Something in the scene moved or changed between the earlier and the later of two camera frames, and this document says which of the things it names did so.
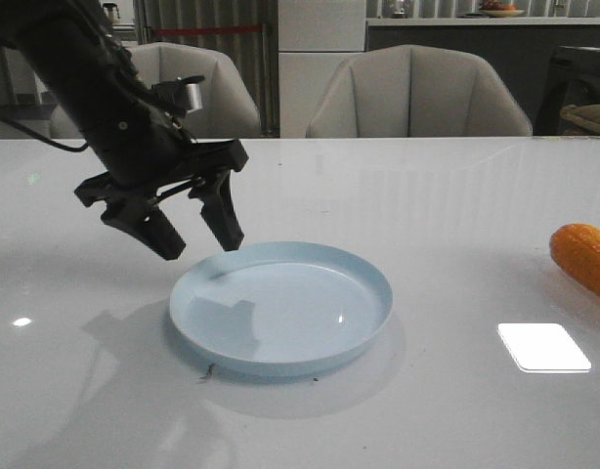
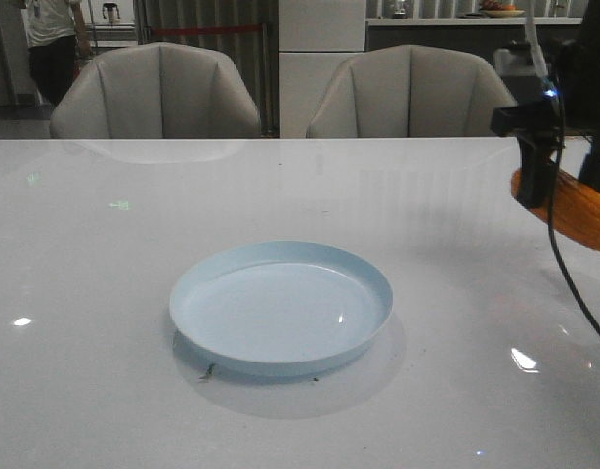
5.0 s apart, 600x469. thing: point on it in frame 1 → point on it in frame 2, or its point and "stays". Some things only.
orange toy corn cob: (585, 253) → (577, 212)
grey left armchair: (228, 110) stays
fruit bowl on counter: (495, 9) stays
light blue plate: (277, 309) stays
